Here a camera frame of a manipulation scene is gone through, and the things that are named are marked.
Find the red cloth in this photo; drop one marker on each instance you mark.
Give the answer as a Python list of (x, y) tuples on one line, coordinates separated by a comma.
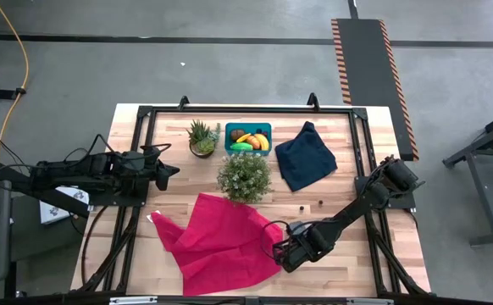
[(229, 262)]

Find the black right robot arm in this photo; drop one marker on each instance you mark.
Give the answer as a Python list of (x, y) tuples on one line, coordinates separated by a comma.
[(356, 207)]

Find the teal plastic container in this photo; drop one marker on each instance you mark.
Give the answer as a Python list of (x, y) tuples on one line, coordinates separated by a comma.
[(248, 126)]

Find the white printed box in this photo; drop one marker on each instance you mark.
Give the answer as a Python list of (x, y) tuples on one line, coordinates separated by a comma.
[(60, 212)]

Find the small white tag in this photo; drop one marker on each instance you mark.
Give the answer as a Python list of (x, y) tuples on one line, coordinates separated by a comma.
[(150, 217)]

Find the dark red toy berry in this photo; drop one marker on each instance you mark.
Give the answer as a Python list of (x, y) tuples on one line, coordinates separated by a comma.
[(259, 131)]

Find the brown toy kiwi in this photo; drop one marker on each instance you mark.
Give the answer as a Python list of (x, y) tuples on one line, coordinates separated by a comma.
[(237, 134)]

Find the bushy potted plant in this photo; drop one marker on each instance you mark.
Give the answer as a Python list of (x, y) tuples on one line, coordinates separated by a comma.
[(244, 178)]

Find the yellow toy banana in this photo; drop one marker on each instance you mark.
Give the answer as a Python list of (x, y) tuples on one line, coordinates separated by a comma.
[(264, 142)]

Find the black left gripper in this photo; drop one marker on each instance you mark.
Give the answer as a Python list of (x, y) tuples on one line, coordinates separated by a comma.
[(157, 169)]

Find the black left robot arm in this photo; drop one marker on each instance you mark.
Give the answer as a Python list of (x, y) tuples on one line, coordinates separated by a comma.
[(81, 171)]

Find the navy blue cloth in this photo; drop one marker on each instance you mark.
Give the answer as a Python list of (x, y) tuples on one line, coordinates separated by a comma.
[(306, 156)]

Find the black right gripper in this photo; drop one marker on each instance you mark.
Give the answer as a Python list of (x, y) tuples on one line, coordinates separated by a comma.
[(310, 247)]

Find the green toy cucumber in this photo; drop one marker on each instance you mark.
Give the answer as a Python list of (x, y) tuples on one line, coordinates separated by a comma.
[(241, 147)]

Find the black aluminium table frame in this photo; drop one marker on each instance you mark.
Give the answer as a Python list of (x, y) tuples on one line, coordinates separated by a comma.
[(272, 109)]

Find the potted succulent plant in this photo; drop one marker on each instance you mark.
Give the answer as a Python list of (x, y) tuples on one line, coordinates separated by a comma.
[(202, 140)]

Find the orange toy mandarin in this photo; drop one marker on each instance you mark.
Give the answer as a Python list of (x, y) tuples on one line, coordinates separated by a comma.
[(253, 142)]

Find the black striped floor mat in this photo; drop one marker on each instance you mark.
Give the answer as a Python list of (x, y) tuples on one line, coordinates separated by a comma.
[(365, 63)]

